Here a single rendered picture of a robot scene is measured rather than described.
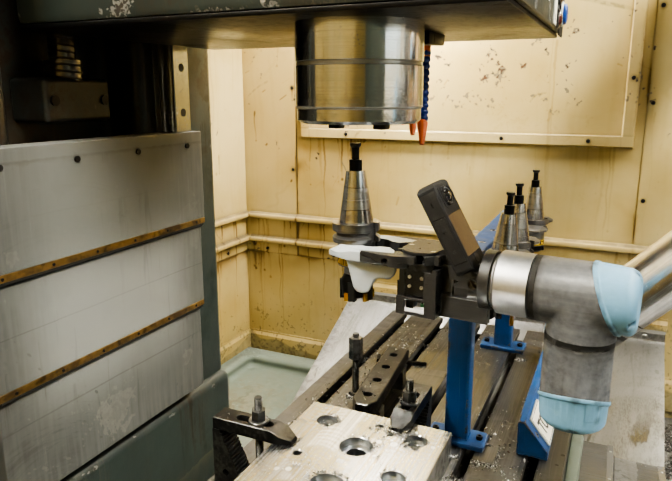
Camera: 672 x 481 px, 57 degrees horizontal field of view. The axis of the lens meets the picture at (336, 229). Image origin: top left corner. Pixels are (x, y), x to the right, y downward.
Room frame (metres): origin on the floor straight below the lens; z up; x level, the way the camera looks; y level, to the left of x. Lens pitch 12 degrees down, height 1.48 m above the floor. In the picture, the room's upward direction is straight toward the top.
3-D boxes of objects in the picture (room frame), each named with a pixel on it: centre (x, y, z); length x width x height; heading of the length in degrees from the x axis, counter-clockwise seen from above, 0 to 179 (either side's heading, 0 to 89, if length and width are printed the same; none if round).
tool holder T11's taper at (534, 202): (1.31, -0.42, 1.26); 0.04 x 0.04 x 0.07
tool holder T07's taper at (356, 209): (0.80, -0.03, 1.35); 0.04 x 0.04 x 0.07
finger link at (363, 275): (0.76, -0.03, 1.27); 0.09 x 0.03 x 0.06; 73
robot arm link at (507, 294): (0.70, -0.21, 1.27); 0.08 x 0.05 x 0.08; 149
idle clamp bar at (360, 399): (1.10, -0.09, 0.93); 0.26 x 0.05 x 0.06; 160
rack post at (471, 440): (0.98, -0.21, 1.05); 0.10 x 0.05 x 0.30; 65
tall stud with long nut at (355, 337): (1.14, -0.04, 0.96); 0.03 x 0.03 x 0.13
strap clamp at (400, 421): (0.91, -0.12, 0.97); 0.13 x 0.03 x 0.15; 155
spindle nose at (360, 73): (0.80, -0.03, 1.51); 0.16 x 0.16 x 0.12
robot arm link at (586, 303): (0.66, -0.27, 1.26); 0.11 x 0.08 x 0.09; 59
